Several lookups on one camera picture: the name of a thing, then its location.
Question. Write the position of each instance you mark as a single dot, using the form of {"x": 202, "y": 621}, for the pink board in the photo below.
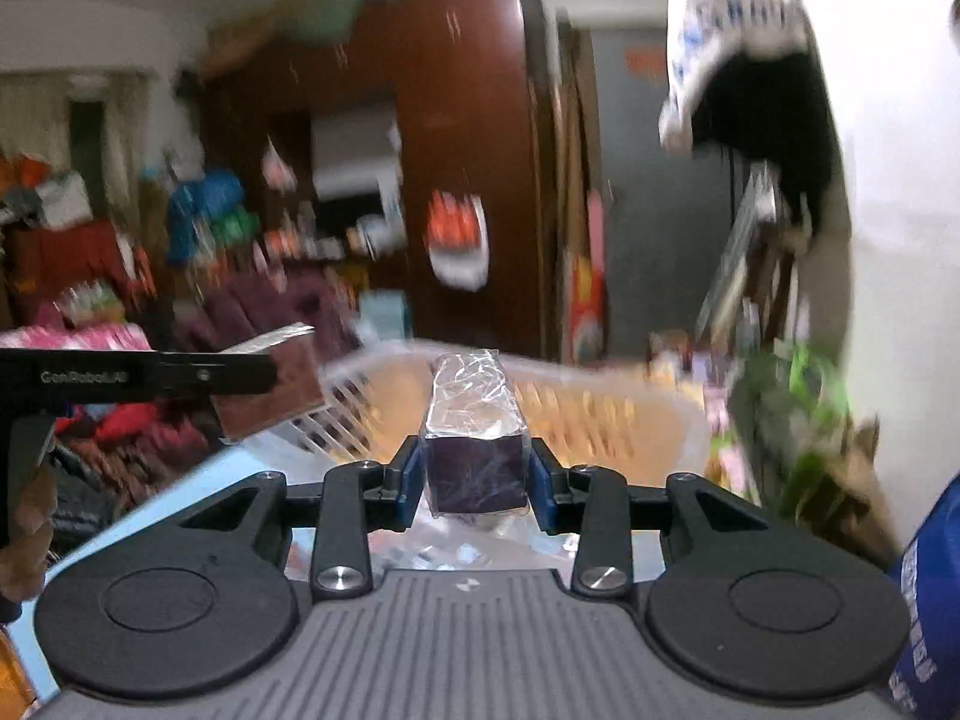
{"x": 597, "y": 225}

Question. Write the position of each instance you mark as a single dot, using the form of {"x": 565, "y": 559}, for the brown box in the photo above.
{"x": 277, "y": 397}

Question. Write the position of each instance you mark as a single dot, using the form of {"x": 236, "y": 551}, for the metal crutches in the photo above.
{"x": 739, "y": 255}

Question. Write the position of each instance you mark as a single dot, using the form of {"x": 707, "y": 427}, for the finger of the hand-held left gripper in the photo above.
{"x": 217, "y": 373}

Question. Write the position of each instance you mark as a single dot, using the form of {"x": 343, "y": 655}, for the person's left hand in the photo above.
{"x": 26, "y": 532}

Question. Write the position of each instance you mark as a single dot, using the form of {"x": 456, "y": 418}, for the green cloth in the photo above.
{"x": 322, "y": 15}

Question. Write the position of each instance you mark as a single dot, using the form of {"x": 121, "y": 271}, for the plastic purple box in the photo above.
{"x": 472, "y": 457}

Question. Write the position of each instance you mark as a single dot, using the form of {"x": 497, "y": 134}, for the maroon cloth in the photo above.
{"x": 255, "y": 307}

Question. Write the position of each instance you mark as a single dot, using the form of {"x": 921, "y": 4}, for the red door sticker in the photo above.
{"x": 646, "y": 64}

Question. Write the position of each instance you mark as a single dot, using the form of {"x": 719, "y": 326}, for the grey metal door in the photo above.
{"x": 660, "y": 202}

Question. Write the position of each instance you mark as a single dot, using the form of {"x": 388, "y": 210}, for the blue plastic bag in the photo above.
{"x": 206, "y": 214}

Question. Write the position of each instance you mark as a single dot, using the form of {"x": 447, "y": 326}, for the clear plastic basket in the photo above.
{"x": 600, "y": 420}

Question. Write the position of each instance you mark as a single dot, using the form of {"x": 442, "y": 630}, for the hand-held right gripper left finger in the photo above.
{"x": 406, "y": 491}

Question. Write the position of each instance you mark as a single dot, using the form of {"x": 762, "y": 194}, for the red yellow bag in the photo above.
{"x": 587, "y": 307}

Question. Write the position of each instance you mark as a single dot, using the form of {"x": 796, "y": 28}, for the red cloth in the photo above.
{"x": 67, "y": 262}

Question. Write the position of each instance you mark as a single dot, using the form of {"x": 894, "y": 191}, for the green plastic bag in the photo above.
{"x": 795, "y": 420}

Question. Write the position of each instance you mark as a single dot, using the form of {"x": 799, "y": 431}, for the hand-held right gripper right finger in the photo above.
{"x": 541, "y": 495}

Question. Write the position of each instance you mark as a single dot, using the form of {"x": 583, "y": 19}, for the brown wooden wardrobe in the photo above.
{"x": 465, "y": 127}

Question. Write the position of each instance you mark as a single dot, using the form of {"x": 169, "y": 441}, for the teal box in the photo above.
{"x": 386, "y": 315}

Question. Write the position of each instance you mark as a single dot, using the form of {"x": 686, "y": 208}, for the white and black hanging garment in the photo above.
{"x": 750, "y": 112}

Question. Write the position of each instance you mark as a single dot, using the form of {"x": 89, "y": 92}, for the blue shopping bag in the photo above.
{"x": 930, "y": 600}

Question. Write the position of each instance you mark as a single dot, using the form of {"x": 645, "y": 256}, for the orange white plastic bag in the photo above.
{"x": 457, "y": 240}

